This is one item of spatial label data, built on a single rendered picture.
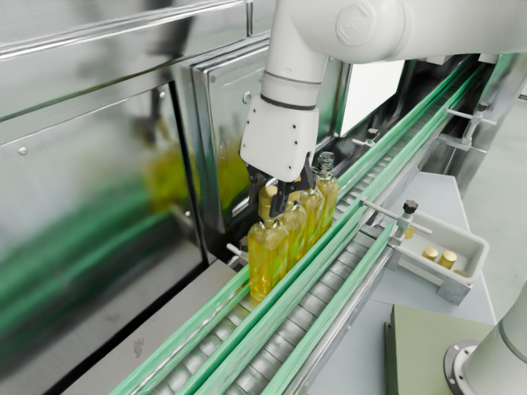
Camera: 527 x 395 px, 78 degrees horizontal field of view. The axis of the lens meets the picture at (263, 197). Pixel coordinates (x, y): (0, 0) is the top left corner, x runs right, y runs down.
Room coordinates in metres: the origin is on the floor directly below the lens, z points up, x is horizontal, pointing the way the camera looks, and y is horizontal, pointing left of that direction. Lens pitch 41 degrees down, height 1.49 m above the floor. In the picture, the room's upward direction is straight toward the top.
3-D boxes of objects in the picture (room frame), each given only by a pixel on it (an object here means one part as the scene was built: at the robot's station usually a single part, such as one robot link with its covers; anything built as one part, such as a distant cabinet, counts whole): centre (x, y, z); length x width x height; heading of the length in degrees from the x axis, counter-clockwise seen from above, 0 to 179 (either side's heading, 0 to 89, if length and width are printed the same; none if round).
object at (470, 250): (0.57, -0.45, 0.80); 0.22 x 0.17 x 0.09; 50
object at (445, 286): (0.58, -0.43, 0.79); 0.27 x 0.17 x 0.08; 50
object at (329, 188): (0.52, -0.12, 0.99); 0.06 x 0.06 x 0.21; 50
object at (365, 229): (0.55, -0.29, 0.85); 0.09 x 0.04 x 0.07; 50
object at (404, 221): (0.54, -0.30, 0.95); 0.17 x 0.03 x 0.12; 50
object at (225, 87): (0.82, -0.19, 1.15); 0.90 x 0.03 x 0.34; 140
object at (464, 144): (1.03, -0.71, 0.90); 0.17 x 0.05 x 0.22; 50
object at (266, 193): (0.38, -0.01, 1.14); 0.04 x 0.04 x 0.04
